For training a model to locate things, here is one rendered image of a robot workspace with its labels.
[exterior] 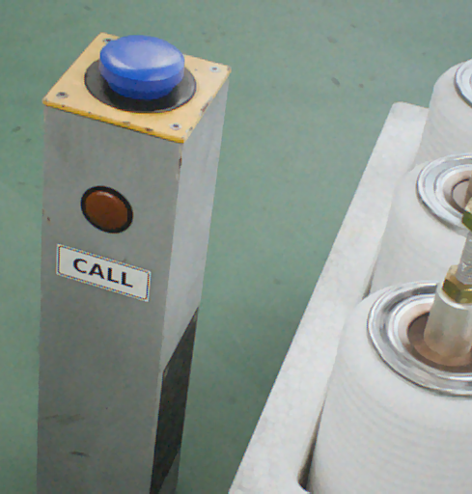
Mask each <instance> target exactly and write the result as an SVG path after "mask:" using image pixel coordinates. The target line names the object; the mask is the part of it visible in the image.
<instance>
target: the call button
mask: <svg viewBox="0 0 472 494"><path fill-rule="evenodd" d="M184 65H185V59H184V56H183V54H182V53H181V51H180V50H179V49H178V48H176V47H174V46H173V45H172V44H170V43H169V42H167V41H164V40H161V39H158V38H154V37H148V36H127V37H122V38H118V39H116V40H113V41H111V42H109V43H108V44H106V45H105V46H104V47H103V48H102V49H101V51H100V58H99V70H100V73H101V75H102V76H103V77H104V78H105V79H106V80H107V82H108V85H109V86H110V87H111V89H112V90H114V91H115V92H117V93H118V94H120V95H123V96H127V97H131V98H139V99H151V98H157V97H161V96H165V95H167V94H168V93H169V92H170V91H171V90H172V89H173V87H174V86H176V85H178V84H179V83H180V82H181V80H182V79H183V75H184Z"/></svg>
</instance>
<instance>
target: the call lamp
mask: <svg viewBox="0 0 472 494"><path fill-rule="evenodd" d="M84 206H85V211H86V213H87V215H88V217H89V218H90V219H91V220H92V221H94V222H95V223H96V224H97V225H99V226H100V227H101V228H103V229H106V230H109V231H115V230H118V229H120V228H122V227H123V225H124V224H125V222H126V220H127V211H126V208H125V205H124V204H123V202H122V201H121V200H120V199H118V198H117V197H116V196H114V195H112V194H110V193H107V192H95V193H92V194H90V195H89V196H88V197H87V198H86V200H85V205H84Z"/></svg>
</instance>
